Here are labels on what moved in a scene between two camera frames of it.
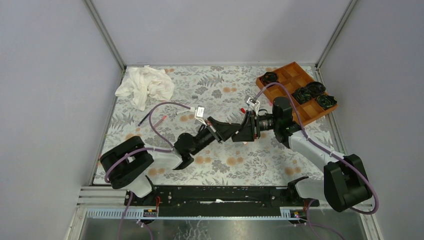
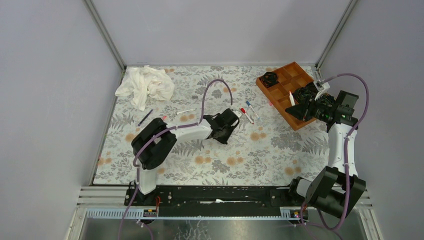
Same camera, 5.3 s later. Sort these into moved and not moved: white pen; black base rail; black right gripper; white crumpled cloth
Moved: black right gripper
Not moved: white pen; white crumpled cloth; black base rail
